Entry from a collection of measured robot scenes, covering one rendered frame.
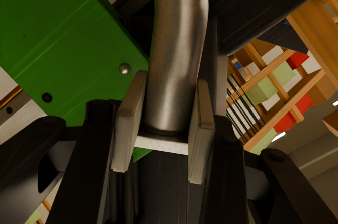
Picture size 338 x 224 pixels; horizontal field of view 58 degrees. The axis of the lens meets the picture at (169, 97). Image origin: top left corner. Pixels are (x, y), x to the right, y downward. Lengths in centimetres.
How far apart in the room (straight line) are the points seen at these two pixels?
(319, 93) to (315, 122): 548
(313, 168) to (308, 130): 211
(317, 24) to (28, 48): 89
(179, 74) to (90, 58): 13
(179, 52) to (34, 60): 17
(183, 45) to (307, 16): 90
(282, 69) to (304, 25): 286
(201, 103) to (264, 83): 346
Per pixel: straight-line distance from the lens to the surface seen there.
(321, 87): 432
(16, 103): 48
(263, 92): 356
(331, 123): 80
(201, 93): 17
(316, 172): 794
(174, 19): 16
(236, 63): 875
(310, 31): 105
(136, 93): 16
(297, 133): 976
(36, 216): 674
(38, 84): 31
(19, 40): 31
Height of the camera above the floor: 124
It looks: 1 degrees down
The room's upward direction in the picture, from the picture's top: 145 degrees clockwise
